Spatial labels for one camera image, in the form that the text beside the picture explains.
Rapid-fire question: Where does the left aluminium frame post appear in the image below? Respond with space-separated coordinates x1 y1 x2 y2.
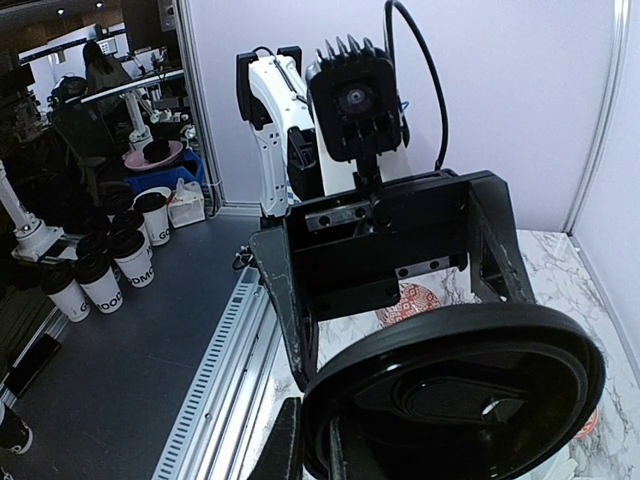
173 0 223 218

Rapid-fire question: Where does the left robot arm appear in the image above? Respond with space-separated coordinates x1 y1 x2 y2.
236 41 534 388

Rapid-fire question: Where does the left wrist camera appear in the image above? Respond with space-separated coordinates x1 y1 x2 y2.
305 35 410 196

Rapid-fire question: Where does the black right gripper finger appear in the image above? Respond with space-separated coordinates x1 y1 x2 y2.
267 397 304 479

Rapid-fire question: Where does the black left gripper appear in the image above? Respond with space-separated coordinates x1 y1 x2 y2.
249 169 535 388

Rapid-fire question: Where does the aluminium front rail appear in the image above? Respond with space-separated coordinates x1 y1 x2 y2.
152 267 280 480

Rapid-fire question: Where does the aluminium frame post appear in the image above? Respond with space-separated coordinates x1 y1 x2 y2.
563 0 633 236
173 0 223 218

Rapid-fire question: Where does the black plastic cup lid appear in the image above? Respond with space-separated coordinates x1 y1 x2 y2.
301 303 606 479

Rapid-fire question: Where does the right aluminium frame post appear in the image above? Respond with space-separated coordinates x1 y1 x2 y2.
563 0 633 236

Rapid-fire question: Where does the red patterned bowl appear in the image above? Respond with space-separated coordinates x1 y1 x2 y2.
375 282 443 328
575 408 600 439

